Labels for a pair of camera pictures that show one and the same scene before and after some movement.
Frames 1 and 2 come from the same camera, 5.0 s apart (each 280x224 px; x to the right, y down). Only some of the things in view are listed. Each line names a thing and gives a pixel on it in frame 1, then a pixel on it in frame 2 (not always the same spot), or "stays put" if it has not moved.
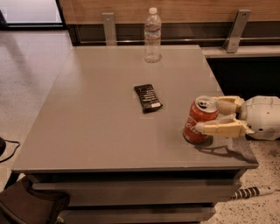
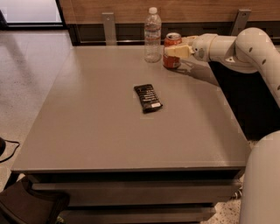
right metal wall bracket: (232, 42) stays put
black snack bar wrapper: (149, 99) stays put
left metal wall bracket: (109, 29) stays put
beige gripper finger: (228, 104) → (188, 40)
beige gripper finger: (230, 128) → (185, 51)
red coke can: (203, 108) → (171, 39)
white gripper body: (261, 116) → (200, 46)
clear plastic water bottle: (152, 37) stays put
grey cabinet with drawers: (90, 141) stays put
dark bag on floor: (21, 204) stays put
